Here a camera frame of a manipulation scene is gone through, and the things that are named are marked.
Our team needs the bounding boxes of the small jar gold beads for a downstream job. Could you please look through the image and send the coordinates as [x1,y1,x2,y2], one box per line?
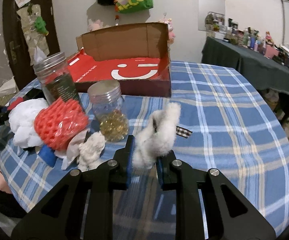
[87,80,129,142]

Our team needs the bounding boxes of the blue tube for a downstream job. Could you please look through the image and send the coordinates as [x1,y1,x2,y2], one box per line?
[38,145,57,167]

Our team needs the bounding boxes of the crumpled tissue paper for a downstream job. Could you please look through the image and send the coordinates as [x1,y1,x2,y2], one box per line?
[54,129,90,170]

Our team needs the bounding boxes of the dark green side table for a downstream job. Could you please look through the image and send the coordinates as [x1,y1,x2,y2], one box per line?
[201,37,289,95]

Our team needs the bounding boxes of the checked ribbon piece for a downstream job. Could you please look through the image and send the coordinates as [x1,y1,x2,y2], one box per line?
[176,126,192,139]

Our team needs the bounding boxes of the tall jar dark contents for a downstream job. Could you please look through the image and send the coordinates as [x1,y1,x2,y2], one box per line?
[33,52,80,105]

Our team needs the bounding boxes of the pink plush on wall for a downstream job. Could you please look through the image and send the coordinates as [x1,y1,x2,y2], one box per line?
[88,19,103,31]

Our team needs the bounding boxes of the white fuzzy ball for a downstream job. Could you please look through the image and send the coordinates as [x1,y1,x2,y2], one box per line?
[77,132,106,172]

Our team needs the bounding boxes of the pink cat plush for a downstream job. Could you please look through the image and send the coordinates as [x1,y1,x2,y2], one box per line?
[158,17,175,44]

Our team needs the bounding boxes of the white mesh bath pouf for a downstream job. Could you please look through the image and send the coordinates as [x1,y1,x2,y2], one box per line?
[9,98,48,148]

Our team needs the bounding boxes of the red crochet sponge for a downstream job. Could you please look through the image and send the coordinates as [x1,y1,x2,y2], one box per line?
[34,98,89,151]

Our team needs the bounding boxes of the green plush toy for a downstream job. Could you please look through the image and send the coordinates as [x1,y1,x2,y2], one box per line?
[34,16,49,36]

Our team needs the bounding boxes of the red cardboard box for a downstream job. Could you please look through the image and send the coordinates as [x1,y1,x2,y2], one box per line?
[67,22,172,98]

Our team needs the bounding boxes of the white fluffy scrunchie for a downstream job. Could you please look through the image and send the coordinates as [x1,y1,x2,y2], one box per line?
[132,102,181,169]

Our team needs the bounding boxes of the dark wooden door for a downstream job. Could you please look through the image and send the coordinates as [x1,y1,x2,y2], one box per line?
[2,0,60,90]

